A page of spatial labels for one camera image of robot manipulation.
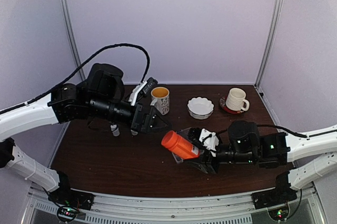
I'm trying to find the red saucer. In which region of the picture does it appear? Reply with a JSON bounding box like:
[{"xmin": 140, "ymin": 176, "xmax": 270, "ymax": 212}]
[{"xmin": 219, "ymin": 96, "xmax": 245, "ymax": 115}]

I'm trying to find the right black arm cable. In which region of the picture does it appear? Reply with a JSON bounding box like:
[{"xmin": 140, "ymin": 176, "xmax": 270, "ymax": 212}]
[{"xmin": 256, "ymin": 124, "xmax": 309, "ymax": 138}]

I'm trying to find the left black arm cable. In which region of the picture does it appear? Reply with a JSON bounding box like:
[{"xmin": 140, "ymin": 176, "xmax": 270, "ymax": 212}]
[{"xmin": 0, "ymin": 44, "xmax": 151, "ymax": 115}]

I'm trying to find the aluminium frame post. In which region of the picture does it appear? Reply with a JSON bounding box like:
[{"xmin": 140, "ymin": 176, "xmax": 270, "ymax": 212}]
[
  {"xmin": 254, "ymin": 0, "xmax": 284, "ymax": 90},
  {"xmin": 60, "ymin": 0, "xmax": 81, "ymax": 67}
]

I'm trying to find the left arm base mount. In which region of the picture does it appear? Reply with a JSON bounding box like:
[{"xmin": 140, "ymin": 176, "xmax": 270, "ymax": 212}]
[{"xmin": 47, "ymin": 188, "xmax": 94, "ymax": 210}]

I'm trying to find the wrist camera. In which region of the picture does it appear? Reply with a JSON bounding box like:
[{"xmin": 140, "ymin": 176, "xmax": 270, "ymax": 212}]
[
  {"xmin": 128, "ymin": 77, "xmax": 158, "ymax": 106},
  {"xmin": 187, "ymin": 128, "xmax": 220, "ymax": 157}
]

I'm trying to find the orange pill bottle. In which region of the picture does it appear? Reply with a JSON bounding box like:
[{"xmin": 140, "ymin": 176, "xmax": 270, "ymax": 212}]
[{"xmin": 161, "ymin": 130, "xmax": 200, "ymax": 160}]

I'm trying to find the yellow-inside patterned mug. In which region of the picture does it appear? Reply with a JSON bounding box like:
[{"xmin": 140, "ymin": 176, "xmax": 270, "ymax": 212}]
[{"xmin": 151, "ymin": 86, "xmax": 170, "ymax": 115}]

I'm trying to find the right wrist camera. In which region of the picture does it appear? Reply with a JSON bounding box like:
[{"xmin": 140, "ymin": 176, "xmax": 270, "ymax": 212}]
[{"xmin": 187, "ymin": 128, "xmax": 220, "ymax": 157}]

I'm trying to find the cream ribbed mug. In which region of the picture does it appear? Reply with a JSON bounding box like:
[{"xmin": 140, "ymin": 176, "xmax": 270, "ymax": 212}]
[{"xmin": 226, "ymin": 87, "xmax": 250, "ymax": 112}]

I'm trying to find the white scalloped dish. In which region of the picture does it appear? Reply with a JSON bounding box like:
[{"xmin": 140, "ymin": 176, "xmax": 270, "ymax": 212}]
[{"xmin": 187, "ymin": 97, "xmax": 214, "ymax": 120}]

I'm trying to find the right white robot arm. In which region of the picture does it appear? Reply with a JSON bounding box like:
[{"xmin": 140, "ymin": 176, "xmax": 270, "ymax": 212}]
[{"xmin": 187, "ymin": 120, "xmax": 336, "ymax": 204}]

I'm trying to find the left aluminium frame post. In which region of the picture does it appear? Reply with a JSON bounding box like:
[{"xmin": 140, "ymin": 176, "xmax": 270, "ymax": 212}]
[{"xmin": 60, "ymin": 0, "xmax": 81, "ymax": 67}]

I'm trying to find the front aluminium rail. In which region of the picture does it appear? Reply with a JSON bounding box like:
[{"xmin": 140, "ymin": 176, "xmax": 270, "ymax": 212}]
[{"xmin": 26, "ymin": 179, "xmax": 322, "ymax": 224}]

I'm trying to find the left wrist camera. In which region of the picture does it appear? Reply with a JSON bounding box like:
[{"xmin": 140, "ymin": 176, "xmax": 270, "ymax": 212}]
[{"xmin": 128, "ymin": 77, "xmax": 158, "ymax": 106}]

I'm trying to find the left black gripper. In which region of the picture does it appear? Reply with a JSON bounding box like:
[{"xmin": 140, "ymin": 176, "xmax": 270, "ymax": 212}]
[{"xmin": 87, "ymin": 94, "xmax": 173, "ymax": 134}]

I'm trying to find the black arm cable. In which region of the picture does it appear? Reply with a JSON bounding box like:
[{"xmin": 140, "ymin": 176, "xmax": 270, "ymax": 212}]
[
  {"xmin": 256, "ymin": 124, "xmax": 309, "ymax": 138},
  {"xmin": 0, "ymin": 44, "xmax": 151, "ymax": 115}
]

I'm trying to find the right aluminium frame post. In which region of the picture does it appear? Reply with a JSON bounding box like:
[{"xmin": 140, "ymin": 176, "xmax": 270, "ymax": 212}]
[{"xmin": 254, "ymin": 0, "xmax": 284, "ymax": 90}]

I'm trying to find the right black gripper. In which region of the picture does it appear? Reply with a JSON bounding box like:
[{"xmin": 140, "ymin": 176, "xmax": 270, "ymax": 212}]
[{"xmin": 184, "ymin": 142, "xmax": 256, "ymax": 175}]

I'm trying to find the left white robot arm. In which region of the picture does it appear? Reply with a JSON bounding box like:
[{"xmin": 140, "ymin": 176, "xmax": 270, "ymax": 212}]
[{"xmin": 1, "ymin": 63, "xmax": 171, "ymax": 205}]

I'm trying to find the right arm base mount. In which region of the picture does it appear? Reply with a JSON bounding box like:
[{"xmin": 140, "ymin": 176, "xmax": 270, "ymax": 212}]
[{"xmin": 251, "ymin": 188, "xmax": 297, "ymax": 210}]

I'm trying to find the clear plastic pill organizer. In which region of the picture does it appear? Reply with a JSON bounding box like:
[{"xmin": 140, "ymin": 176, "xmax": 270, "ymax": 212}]
[{"xmin": 172, "ymin": 129, "xmax": 201, "ymax": 164}]

